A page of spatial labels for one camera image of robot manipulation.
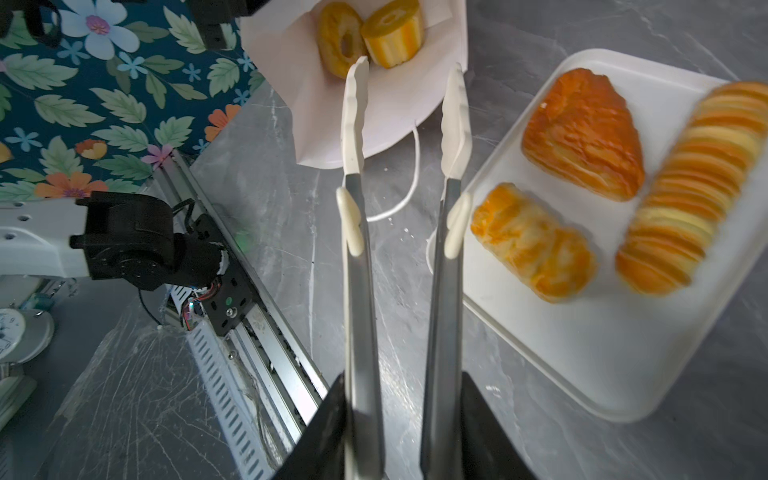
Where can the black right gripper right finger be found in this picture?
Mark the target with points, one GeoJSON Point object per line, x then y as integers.
{"type": "Point", "coordinates": [487, 452]}

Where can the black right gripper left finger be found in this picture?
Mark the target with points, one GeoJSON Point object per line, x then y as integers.
{"type": "Point", "coordinates": [319, 452]}

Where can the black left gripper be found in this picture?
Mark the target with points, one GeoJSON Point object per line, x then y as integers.
{"type": "Point", "coordinates": [211, 15]}

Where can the red white paper bag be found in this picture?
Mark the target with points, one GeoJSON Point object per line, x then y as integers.
{"type": "Point", "coordinates": [280, 39]}

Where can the yellow ring bread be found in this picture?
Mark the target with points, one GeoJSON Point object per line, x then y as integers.
{"type": "Point", "coordinates": [339, 39]}

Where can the yellow striped roll bread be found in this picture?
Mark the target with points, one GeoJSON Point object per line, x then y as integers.
{"type": "Point", "coordinates": [395, 33]}

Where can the small golden bread roll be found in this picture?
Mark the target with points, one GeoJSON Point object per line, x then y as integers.
{"type": "Point", "coordinates": [551, 259]}

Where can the orange triangular pastry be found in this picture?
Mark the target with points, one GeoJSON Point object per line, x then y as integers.
{"type": "Point", "coordinates": [583, 132]}

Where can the striped long bread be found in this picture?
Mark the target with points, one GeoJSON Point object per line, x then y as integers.
{"type": "Point", "coordinates": [691, 195]}

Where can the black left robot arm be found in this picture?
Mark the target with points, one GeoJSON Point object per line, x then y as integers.
{"type": "Point", "coordinates": [97, 97]}

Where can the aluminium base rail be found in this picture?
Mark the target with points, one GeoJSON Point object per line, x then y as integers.
{"type": "Point", "coordinates": [284, 386]}

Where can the white perforated cable duct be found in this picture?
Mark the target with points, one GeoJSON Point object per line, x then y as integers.
{"type": "Point", "coordinates": [225, 391]}

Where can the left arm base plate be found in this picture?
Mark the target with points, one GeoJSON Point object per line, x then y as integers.
{"type": "Point", "coordinates": [234, 293]}

